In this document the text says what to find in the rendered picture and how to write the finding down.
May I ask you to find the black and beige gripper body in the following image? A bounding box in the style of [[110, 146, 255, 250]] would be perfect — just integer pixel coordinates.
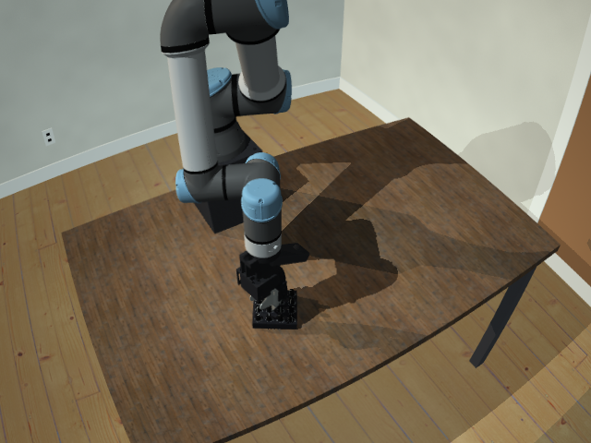
[[236, 249, 286, 302]]

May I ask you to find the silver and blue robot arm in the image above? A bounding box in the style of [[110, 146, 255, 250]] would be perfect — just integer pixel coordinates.
[[160, 0, 309, 267]]

